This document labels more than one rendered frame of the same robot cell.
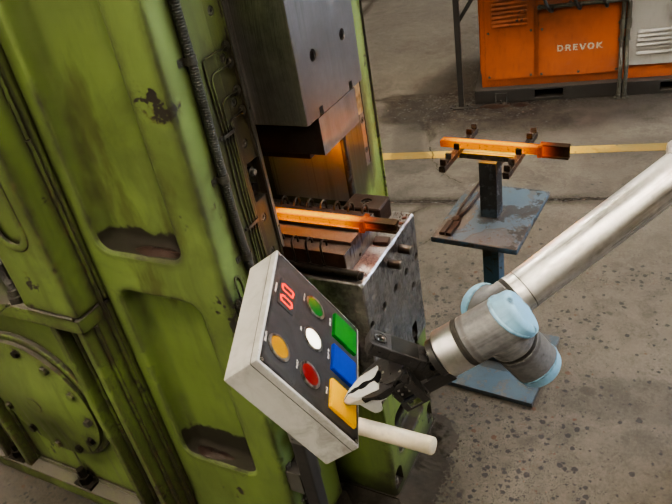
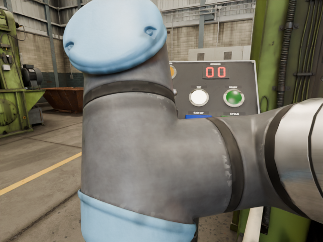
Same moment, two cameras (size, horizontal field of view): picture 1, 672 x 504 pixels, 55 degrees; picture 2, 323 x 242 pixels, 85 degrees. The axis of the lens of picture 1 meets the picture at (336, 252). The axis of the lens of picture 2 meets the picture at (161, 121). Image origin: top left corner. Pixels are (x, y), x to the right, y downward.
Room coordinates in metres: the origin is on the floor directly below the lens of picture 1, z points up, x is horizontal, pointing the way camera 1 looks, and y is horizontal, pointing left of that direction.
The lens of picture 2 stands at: (0.90, -0.46, 1.14)
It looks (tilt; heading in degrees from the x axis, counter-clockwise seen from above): 13 degrees down; 91
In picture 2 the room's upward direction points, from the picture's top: straight up
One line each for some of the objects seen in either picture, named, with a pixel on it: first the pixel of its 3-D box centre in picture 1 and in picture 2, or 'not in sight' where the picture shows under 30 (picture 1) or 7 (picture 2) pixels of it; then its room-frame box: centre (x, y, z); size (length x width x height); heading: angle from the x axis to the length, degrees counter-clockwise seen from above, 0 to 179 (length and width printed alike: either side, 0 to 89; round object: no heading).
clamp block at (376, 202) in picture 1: (367, 210); not in sight; (1.71, -0.12, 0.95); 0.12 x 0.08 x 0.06; 58
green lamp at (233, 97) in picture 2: (315, 307); (233, 97); (1.10, 0.06, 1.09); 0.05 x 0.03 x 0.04; 148
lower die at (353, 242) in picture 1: (295, 233); not in sight; (1.64, 0.10, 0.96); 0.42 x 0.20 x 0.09; 58
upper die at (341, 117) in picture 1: (269, 117); not in sight; (1.64, 0.10, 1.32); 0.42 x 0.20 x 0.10; 58
